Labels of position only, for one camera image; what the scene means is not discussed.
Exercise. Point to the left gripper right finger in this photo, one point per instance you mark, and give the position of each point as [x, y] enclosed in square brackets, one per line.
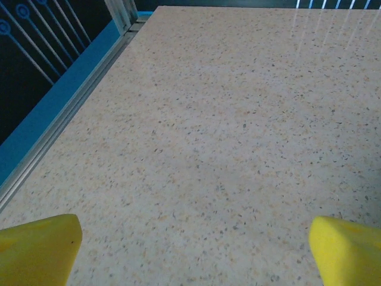
[348, 256]

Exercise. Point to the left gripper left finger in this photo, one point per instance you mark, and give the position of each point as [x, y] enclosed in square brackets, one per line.
[35, 253]

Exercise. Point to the blue table border strip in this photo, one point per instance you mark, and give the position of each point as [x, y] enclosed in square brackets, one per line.
[44, 113]

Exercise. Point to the aluminium table side rail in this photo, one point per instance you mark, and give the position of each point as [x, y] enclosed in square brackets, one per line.
[44, 143]

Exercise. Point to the aluminium frame post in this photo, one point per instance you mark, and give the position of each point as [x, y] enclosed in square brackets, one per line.
[119, 12]

